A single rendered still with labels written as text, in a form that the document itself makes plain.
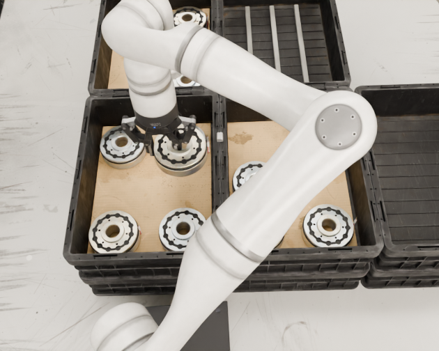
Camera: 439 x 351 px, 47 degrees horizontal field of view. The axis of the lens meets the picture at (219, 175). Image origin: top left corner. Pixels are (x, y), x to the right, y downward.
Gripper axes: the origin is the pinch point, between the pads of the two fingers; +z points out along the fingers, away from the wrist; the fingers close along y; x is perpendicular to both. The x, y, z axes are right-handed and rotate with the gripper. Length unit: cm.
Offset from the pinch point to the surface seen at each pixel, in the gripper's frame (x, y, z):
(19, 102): 37, -47, 30
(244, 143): 12.8, 16.2, 17.0
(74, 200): -7.5, -18.1, 7.4
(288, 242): -12.4, 24.7, 17.1
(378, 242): -16.8, 40.2, 7.0
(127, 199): -2.0, -10.0, 17.3
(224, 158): 2.9, 11.6, 8.5
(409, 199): -2, 51, 17
